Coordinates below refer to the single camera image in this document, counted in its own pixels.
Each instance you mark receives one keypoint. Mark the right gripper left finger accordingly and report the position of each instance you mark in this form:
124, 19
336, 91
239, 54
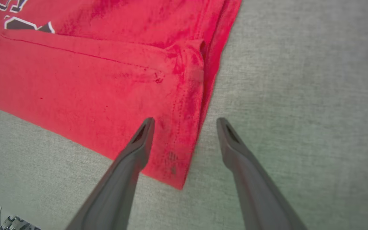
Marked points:
120, 191

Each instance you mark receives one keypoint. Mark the grey fabric sofa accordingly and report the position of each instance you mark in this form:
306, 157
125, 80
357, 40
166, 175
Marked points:
299, 95

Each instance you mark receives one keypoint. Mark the red basketball jersey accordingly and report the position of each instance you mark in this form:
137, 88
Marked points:
91, 80

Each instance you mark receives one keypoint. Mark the small grey metal part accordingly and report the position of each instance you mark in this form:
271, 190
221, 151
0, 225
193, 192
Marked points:
16, 223

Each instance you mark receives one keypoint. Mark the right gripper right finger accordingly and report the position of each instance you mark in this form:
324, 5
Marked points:
257, 191

